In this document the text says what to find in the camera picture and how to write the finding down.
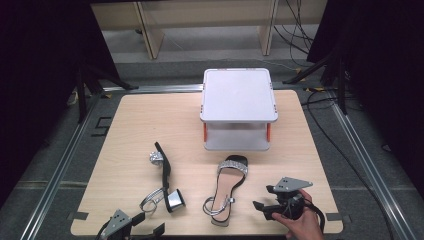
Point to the black silver block-heel sandal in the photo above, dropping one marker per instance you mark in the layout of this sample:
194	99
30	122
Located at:
228	186
165	173

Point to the white two-tier shoe rack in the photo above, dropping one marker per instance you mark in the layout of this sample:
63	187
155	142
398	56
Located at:
238	96

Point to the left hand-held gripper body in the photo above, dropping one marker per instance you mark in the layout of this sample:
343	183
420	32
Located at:
117	224

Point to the black tape strip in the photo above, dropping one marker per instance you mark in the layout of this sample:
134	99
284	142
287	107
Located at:
337	217
78	215

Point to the black curtain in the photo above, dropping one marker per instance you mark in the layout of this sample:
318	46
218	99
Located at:
36	83
383	83

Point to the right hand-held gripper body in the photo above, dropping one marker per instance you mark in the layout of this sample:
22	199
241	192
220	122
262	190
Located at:
290	200

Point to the person's right hand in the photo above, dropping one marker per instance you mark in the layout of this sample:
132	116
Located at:
306	226

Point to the aluminium floor rail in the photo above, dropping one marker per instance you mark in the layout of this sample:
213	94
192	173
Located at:
153	88
373	176
56	176

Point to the black tripod stand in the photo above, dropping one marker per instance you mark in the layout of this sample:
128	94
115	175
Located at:
81	96
340	86

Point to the yellow tape piece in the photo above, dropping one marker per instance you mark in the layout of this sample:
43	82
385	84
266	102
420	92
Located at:
299	75
316	89

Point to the beige wooden desk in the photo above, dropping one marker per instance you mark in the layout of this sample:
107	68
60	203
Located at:
153	36

